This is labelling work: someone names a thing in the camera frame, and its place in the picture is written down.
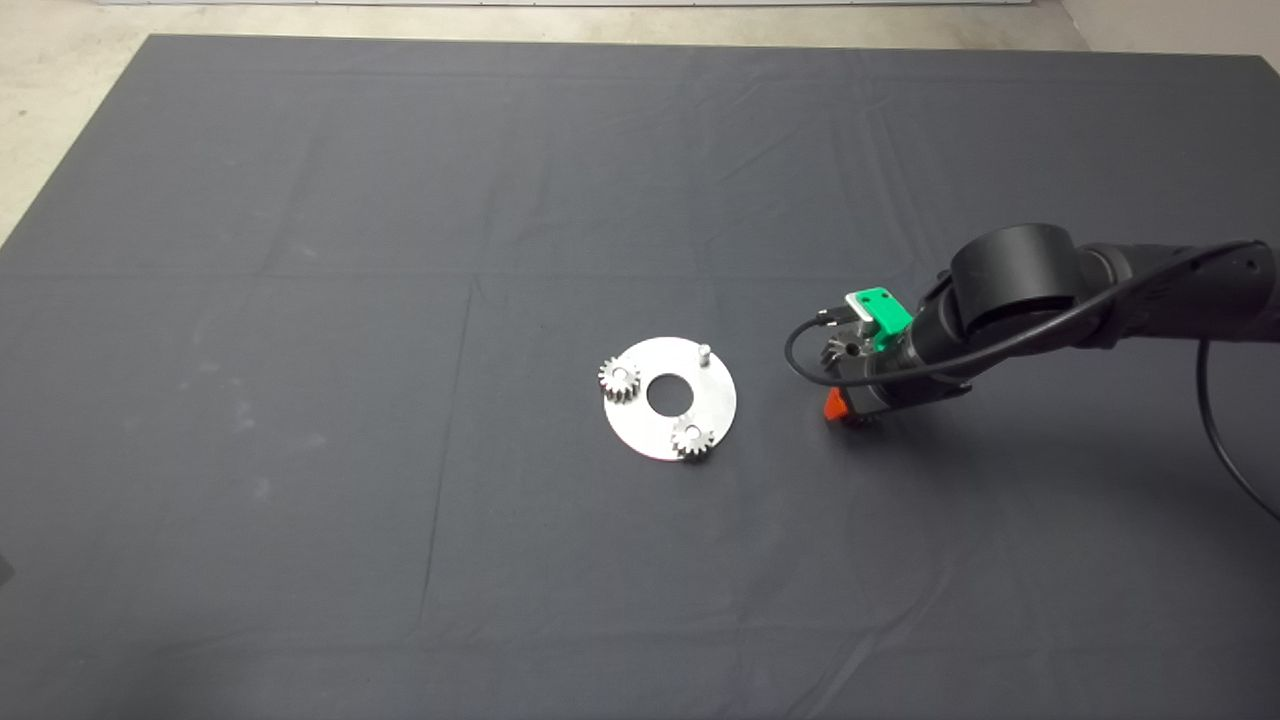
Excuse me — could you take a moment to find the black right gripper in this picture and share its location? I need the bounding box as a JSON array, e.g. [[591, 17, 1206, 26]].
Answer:
[[823, 345, 973, 423]]

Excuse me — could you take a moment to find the round metal plate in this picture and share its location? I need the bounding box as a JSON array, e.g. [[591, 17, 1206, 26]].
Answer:
[[603, 337, 738, 462]]

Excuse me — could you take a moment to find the dark grey table cloth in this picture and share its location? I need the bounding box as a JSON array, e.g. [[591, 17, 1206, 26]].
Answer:
[[0, 33, 1280, 720]]

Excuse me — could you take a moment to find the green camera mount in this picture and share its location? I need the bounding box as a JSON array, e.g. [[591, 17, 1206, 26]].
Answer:
[[845, 287, 913, 351]]

